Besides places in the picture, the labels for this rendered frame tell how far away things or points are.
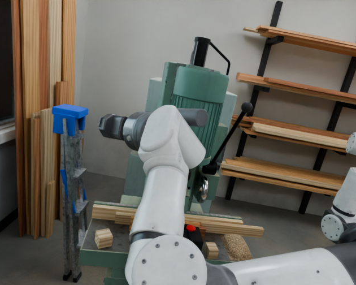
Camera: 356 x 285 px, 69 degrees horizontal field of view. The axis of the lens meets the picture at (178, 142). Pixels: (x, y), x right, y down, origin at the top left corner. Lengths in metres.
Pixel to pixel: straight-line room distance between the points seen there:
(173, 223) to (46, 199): 2.04
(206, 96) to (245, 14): 2.53
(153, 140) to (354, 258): 0.30
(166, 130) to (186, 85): 0.42
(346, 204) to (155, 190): 0.70
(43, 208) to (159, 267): 2.11
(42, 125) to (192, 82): 1.50
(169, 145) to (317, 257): 0.24
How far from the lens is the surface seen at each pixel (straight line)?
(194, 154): 0.49
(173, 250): 0.30
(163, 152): 0.40
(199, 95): 0.81
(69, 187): 1.74
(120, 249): 0.94
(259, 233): 1.17
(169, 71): 1.06
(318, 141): 3.02
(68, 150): 1.66
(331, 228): 0.95
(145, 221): 0.35
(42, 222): 2.44
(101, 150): 3.50
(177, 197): 0.38
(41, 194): 2.32
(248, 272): 0.32
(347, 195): 0.95
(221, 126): 1.12
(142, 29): 3.25
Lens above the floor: 1.49
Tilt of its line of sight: 15 degrees down
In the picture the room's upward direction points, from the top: 11 degrees clockwise
